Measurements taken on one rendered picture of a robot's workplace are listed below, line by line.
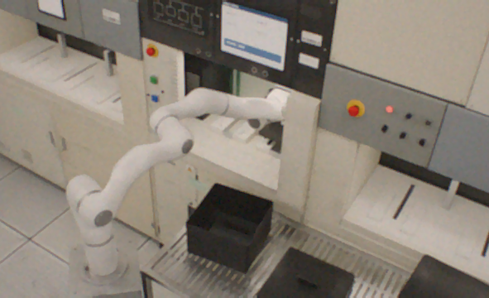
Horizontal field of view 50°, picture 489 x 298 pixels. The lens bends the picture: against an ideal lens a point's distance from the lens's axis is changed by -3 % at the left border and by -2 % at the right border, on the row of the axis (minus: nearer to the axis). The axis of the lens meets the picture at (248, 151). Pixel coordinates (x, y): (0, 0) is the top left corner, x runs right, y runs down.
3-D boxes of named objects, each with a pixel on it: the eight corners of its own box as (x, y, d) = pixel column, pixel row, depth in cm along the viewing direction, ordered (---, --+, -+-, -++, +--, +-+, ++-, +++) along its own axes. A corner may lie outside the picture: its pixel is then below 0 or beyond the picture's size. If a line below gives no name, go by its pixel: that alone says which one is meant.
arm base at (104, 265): (79, 288, 206) (72, 257, 194) (79, 252, 220) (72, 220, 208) (128, 281, 210) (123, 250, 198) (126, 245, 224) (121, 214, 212)
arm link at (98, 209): (80, 212, 199) (99, 238, 189) (63, 196, 189) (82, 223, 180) (181, 126, 208) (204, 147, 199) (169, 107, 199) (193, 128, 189)
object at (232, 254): (214, 209, 243) (214, 181, 232) (271, 229, 235) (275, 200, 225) (185, 252, 223) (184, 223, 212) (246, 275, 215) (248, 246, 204)
